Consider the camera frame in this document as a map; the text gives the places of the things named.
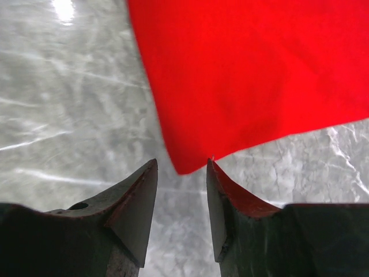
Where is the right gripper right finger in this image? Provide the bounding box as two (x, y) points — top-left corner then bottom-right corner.
(206, 160), (368, 276)

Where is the red t shirt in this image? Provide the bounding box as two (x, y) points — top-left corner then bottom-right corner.
(127, 1), (368, 174)

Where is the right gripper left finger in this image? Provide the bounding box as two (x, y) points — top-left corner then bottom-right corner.
(1, 159), (158, 276)

